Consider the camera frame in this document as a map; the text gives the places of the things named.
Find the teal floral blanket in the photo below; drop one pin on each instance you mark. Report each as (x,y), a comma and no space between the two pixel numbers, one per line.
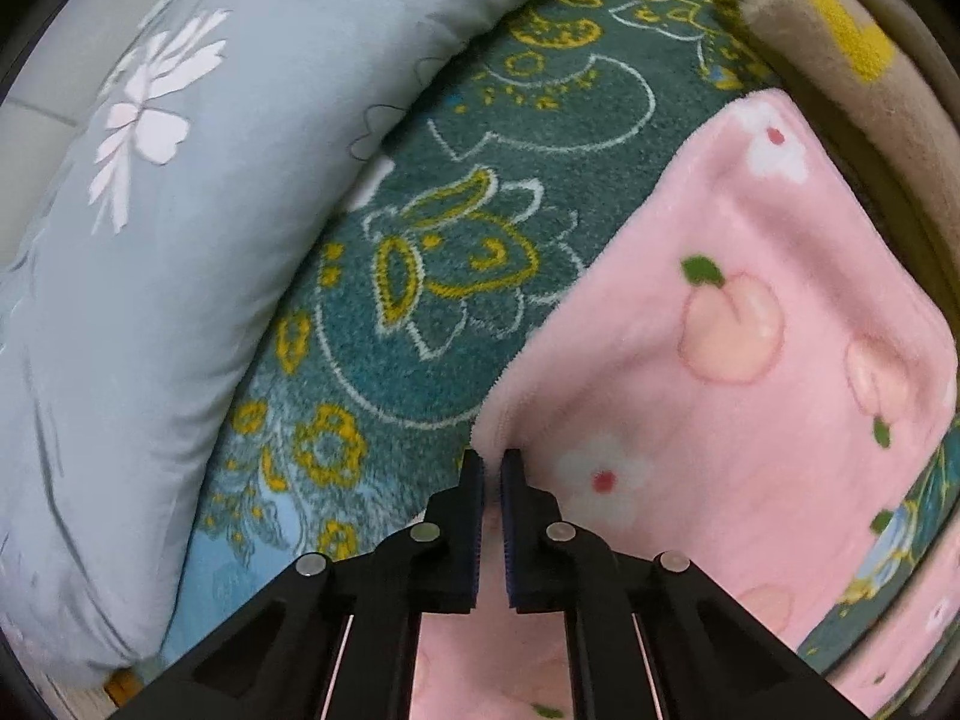
(450,165)

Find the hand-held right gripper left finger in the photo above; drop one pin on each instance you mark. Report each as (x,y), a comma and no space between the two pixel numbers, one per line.
(465,532)

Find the folded beige garment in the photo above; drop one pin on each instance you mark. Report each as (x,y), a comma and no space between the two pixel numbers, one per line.
(862,90)

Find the pink fleece garment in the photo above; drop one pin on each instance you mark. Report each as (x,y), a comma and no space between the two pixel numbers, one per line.
(712,390)

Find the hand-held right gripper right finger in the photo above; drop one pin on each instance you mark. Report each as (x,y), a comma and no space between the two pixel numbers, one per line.
(517,540)

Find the grey-blue floral quilt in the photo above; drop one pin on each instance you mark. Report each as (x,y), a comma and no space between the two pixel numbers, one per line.
(150,315)

